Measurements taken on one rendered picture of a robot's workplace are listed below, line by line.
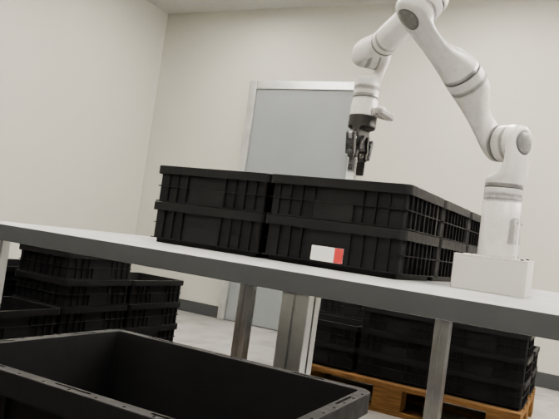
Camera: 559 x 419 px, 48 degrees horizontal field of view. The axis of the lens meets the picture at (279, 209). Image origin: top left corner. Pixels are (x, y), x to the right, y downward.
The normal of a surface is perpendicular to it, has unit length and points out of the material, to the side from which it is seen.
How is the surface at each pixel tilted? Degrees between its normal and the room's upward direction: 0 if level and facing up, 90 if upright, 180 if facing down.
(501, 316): 90
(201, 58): 90
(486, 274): 90
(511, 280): 90
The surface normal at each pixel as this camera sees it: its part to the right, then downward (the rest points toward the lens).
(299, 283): -0.44, -0.11
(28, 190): 0.89, 0.10
